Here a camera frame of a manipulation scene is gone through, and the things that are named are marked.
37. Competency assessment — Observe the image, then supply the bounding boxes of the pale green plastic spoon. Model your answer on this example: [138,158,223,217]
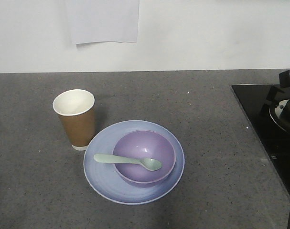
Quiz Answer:
[94,154,162,171]

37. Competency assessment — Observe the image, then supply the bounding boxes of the lilac plastic bowl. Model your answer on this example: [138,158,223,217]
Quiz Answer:
[113,130,176,187]

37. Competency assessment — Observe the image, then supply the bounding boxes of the brown paper coffee cup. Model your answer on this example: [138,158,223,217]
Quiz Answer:
[52,89,96,151]

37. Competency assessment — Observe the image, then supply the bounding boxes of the light blue plastic plate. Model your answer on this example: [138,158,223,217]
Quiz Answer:
[83,120,185,205]

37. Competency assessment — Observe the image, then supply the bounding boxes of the black glass gas stove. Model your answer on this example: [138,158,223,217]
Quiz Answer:
[231,84,290,196]

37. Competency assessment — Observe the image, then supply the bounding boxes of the white paper sheet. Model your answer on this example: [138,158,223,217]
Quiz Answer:
[65,0,140,44]

